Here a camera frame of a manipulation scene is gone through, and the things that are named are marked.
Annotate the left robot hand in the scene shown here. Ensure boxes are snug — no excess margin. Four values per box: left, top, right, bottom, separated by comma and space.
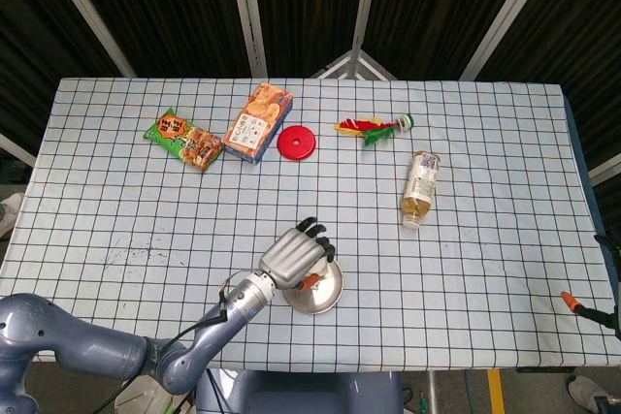
256, 216, 337, 292

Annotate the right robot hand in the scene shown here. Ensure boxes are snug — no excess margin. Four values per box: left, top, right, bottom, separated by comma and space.
561, 233, 621, 340

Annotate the stainless steel round plate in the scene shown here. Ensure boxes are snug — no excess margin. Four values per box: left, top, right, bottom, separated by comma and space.
282, 258, 344, 316

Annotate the grey shoe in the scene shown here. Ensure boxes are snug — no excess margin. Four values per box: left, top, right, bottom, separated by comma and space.
567, 374, 621, 408

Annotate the red round plastic disc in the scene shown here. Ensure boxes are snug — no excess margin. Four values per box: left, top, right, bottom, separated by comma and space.
277, 125, 317, 162

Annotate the grey robot torso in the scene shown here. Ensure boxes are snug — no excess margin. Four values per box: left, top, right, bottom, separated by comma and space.
195, 368, 404, 414

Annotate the blue biscuit box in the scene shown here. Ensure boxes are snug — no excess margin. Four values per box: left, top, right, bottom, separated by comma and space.
220, 82, 294, 164

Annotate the blue checkered tablecloth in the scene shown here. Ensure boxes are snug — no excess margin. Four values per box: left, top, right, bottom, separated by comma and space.
0, 77, 621, 371

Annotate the plastic tea bottle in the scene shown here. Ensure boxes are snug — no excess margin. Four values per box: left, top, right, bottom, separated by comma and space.
400, 150, 442, 230

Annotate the colourful feather shuttlecock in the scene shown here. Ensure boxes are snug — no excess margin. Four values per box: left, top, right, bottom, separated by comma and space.
333, 113, 415, 146

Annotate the green snack bag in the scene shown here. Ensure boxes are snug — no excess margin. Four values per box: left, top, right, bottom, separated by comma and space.
144, 107, 225, 174

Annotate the white shoe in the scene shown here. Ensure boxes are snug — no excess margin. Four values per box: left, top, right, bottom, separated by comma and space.
0, 192, 25, 239

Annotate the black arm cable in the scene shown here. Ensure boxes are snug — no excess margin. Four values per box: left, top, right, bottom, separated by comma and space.
96, 277, 244, 414

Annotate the white metal frame post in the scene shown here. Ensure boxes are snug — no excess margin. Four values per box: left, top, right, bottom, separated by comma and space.
226, 0, 269, 79
0, 132, 38, 168
459, 0, 552, 80
587, 151, 621, 187
37, 0, 137, 79
346, 0, 382, 79

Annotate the white metal frame brace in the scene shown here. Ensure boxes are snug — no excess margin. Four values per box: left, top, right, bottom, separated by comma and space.
310, 48, 397, 80

